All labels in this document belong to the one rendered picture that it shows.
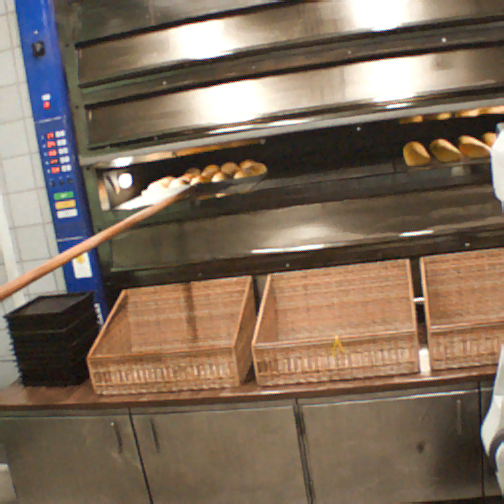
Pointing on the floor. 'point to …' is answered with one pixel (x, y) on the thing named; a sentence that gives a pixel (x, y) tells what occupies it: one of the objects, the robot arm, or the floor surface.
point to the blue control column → (45, 78)
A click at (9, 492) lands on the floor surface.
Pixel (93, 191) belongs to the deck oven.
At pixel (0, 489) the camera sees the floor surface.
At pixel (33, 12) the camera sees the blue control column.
